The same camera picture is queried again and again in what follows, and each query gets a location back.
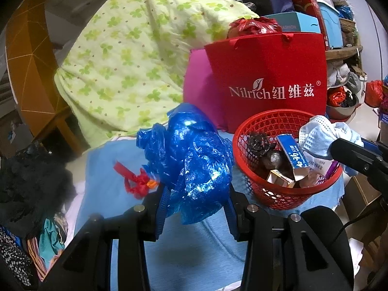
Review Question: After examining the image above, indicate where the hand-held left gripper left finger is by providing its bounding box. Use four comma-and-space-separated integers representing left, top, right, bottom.
39, 185, 170, 291

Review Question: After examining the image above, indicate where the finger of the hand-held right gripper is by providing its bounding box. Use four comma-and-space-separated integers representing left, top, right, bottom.
330, 138, 388, 185
361, 139, 388, 158

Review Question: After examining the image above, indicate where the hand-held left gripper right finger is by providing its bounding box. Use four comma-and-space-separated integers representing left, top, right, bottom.
223, 185, 361, 291

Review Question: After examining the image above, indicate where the purple and white box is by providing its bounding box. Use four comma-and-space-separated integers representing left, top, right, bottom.
303, 154, 340, 182

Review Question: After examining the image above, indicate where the white knitted cloth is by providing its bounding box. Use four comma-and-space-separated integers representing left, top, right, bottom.
299, 116, 364, 161

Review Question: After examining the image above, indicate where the red ribbon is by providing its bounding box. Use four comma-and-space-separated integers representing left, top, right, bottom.
113, 161, 150, 199

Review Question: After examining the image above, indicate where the red mesh plastic basket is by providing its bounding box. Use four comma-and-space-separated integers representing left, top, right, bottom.
233, 110, 343, 210

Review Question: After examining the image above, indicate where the white tissue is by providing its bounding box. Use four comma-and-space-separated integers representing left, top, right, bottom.
299, 173, 323, 188

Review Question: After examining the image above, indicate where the blue and white small box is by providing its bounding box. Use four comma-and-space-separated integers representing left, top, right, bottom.
276, 133, 310, 182

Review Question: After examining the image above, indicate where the blue crinkled plastic bag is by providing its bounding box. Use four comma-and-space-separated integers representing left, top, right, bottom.
136, 103, 235, 225

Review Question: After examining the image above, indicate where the black wrapper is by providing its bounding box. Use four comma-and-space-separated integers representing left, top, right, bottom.
246, 132, 276, 155

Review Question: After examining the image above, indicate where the metal basin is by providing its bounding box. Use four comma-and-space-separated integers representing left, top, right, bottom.
327, 98, 360, 120

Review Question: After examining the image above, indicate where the red plastic bag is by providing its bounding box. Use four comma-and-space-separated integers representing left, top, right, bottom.
227, 17, 282, 38
364, 80, 384, 107

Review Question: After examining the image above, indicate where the orange plastic bag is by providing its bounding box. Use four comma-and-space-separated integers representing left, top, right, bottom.
327, 86, 346, 106

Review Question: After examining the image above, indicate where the white rice cooker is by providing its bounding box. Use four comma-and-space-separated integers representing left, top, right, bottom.
346, 73, 364, 97

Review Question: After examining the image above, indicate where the light blue cloth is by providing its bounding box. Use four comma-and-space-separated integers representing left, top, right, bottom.
74, 135, 344, 285

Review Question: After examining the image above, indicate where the white cloth bundle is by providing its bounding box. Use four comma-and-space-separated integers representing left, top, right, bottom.
327, 62, 349, 85

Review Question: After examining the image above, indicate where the white bed sheet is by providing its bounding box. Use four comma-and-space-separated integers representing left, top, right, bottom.
65, 185, 88, 228

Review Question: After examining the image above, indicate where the wooden table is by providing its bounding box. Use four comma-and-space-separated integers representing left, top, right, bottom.
326, 45, 363, 61

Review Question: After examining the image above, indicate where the teal cloth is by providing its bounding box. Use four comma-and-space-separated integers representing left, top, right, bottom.
39, 215, 69, 255

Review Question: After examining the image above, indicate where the red paper bag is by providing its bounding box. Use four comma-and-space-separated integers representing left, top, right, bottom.
204, 32, 328, 134

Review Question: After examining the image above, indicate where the wicker basket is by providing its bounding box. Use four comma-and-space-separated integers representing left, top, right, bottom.
339, 18, 356, 32

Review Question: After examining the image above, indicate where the pink cushion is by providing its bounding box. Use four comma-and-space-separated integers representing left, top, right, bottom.
183, 48, 231, 132

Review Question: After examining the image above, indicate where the light blue storage bin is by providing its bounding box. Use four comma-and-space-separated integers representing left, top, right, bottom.
318, 1, 343, 49

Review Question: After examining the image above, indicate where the light blue cardboard box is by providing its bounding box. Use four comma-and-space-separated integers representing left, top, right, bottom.
262, 11, 321, 34

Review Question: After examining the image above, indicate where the red gift box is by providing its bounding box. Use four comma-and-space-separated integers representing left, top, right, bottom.
285, 0, 329, 50

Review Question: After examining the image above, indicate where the black floral cloth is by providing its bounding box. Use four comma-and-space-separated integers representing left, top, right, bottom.
0, 226, 35, 290

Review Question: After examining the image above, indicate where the green floral quilt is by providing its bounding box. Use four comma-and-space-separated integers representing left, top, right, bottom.
55, 0, 259, 146

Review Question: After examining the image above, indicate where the black cable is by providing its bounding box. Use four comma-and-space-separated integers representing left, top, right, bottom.
329, 198, 388, 246

